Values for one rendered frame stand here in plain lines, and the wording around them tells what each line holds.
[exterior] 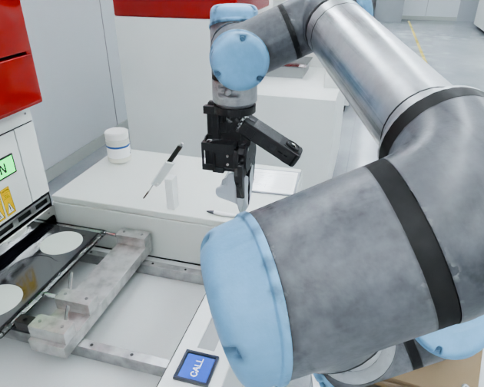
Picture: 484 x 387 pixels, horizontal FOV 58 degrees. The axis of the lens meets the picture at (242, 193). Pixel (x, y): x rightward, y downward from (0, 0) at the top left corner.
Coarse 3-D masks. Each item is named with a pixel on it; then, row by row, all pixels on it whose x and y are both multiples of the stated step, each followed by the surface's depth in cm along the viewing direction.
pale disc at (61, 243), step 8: (64, 232) 112; (72, 232) 112; (48, 240) 109; (56, 240) 109; (64, 240) 109; (72, 240) 109; (80, 240) 109; (40, 248) 106; (48, 248) 106; (56, 248) 106; (64, 248) 106; (72, 248) 106
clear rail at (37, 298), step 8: (104, 232) 112; (96, 240) 109; (88, 248) 106; (80, 256) 103; (72, 264) 100; (64, 272) 98; (56, 280) 95; (48, 288) 93; (40, 296) 91; (32, 304) 89; (24, 312) 87; (8, 328) 83
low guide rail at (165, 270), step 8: (88, 256) 112; (96, 256) 112; (104, 256) 111; (96, 264) 113; (144, 264) 108; (152, 264) 108; (160, 264) 108; (168, 264) 108; (136, 272) 110; (144, 272) 109; (152, 272) 109; (160, 272) 108; (168, 272) 107; (176, 272) 106; (184, 272) 106; (192, 272) 106; (200, 272) 106; (184, 280) 107; (192, 280) 106; (200, 280) 106
